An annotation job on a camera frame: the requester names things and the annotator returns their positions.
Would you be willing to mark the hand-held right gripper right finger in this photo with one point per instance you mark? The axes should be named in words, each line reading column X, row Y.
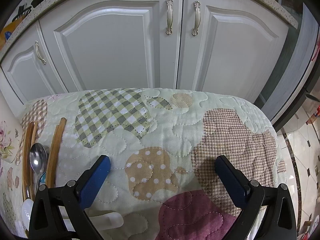
column 232, row 182

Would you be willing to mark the wooden cutting board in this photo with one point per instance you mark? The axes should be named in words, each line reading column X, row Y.
column 11, row 37

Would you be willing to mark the floral white utensil cup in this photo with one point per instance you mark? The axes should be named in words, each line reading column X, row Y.
column 7, row 140

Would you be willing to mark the white cabinet door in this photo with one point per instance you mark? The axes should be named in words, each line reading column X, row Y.
column 22, row 75
column 237, row 55
column 112, row 50

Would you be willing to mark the metal spoon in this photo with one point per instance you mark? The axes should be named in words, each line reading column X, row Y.
column 38, row 157

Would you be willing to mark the quilted patchwork blanket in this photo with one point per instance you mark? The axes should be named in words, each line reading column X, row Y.
column 175, row 130

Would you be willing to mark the white plastic spoon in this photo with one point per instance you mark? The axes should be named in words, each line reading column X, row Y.
column 107, row 221

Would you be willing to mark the wooden knife block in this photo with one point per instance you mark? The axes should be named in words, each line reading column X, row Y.
column 22, row 13

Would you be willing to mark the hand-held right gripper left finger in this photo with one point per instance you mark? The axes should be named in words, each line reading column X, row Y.
column 96, row 182

